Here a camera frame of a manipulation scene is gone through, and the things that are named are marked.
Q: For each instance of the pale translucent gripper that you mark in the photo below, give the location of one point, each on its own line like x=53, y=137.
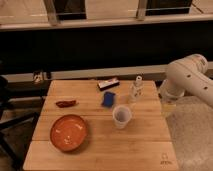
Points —
x=168, y=106

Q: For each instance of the red pepper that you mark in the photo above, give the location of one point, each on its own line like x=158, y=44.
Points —
x=64, y=104

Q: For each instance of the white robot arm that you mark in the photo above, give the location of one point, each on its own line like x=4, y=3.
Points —
x=185, y=75

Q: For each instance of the orange ceramic bowl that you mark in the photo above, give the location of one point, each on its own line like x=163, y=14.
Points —
x=68, y=132

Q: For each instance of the clear plastic bottle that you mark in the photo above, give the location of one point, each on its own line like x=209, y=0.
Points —
x=136, y=89

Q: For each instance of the white paper cup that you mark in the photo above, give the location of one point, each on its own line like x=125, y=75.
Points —
x=121, y=115

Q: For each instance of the blue sponge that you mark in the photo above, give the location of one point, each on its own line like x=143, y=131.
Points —
x=108, y=99

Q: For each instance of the black and white eraser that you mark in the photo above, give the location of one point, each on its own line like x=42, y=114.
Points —
x=106, y=84

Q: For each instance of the small clamp on rail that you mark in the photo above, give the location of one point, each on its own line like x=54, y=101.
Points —
x=40, y=76

